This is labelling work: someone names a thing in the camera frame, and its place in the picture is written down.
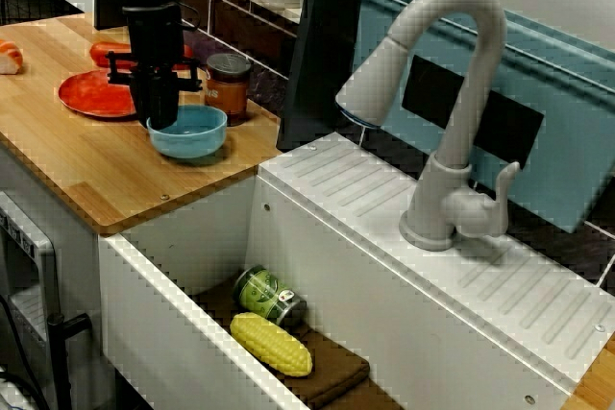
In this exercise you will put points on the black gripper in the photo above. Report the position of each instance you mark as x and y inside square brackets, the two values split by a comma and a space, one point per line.
[154, 40]

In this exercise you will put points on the light blue bowl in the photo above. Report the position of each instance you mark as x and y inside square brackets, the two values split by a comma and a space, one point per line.
[197, 138]

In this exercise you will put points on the red plate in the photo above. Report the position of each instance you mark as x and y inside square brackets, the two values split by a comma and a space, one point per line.
[96, 98]

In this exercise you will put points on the red toy sausage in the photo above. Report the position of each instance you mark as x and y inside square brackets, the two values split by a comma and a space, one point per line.
[108, 52]

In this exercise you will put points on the orange and white toy sushi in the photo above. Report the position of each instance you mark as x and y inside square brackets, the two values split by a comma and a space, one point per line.
[9, 57]

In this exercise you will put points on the dark shelf side panel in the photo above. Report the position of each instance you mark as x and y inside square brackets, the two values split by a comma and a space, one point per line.
[312, 69]

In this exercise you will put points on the grey appliance door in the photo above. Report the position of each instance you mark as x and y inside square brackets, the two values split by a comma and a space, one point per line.
[29, 256]

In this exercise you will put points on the green peas can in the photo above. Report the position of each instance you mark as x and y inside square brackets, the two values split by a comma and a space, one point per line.
[262, 292]

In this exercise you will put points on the white toy sink unit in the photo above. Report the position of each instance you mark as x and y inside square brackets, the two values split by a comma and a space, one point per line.
[365, 256]

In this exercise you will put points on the yellow toy corn cob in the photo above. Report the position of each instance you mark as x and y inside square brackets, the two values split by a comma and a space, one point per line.
[271, 345]

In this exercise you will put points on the brown folded cloth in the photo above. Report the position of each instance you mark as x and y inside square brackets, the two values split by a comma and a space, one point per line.
[336, 371]

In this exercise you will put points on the grey toy faucet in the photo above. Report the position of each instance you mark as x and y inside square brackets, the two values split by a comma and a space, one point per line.
[485, 55]

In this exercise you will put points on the teal plastic bin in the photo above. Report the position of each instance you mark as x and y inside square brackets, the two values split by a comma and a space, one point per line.
[567, 107]

